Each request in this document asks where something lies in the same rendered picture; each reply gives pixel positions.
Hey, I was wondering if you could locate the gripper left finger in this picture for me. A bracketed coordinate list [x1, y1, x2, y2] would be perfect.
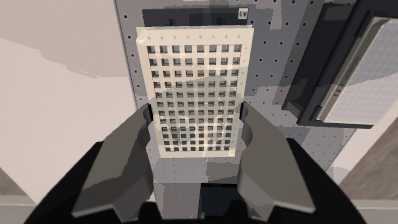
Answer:
[23, 103, 154, 224]

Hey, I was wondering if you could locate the dark grey rectangular frame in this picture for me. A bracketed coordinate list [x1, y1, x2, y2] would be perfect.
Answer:
[142, 7, 249, 27]

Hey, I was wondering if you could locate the cream well plate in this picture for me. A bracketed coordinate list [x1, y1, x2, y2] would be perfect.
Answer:
[136, 25, 254, 158]

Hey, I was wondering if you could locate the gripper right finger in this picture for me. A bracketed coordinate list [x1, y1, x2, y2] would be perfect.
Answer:
[237, 101, 367, 224]

